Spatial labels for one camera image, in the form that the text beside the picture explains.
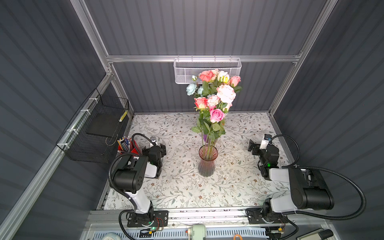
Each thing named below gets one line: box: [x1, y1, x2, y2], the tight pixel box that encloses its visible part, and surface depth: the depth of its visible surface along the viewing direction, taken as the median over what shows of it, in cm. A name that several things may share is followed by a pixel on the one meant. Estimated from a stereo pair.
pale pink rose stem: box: [207, 108, 226, 160], surface depth 59 cm
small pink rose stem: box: [207, 84, 236, 160], surface depth 58 cm
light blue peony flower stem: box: [186, 75, 204, 98], surface depth 82 cm
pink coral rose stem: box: [230, 75, 242, 93], surface depth 80 cm
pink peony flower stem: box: [198, 70, 218, 96], surface depth 77 cm
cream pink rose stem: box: [217, 70, 230, 86], surface depth 77 cm
